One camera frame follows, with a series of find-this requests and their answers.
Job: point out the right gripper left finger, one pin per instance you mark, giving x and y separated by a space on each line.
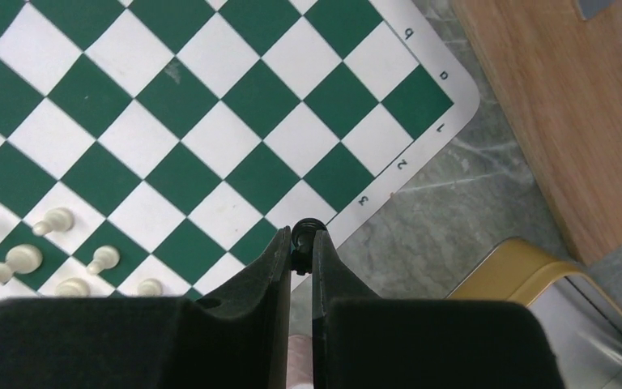
234 337

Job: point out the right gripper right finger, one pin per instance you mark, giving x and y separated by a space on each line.
362 340

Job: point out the black rook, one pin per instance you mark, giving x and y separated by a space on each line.
302 239

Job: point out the white chess piece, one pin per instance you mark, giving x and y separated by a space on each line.
22 259
73 287

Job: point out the green white chess mat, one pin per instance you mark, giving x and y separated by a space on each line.
186 133

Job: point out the wooden board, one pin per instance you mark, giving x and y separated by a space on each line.
558 79

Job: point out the pink plastic tray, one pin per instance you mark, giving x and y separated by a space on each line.
300 362

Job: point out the white pawn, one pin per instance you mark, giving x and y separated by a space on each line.
57 220
150 288
104 258

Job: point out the yellow metal tin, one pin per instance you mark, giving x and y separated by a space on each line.
582 323

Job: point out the metal bracket with knob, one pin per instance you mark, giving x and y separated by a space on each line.
588 9

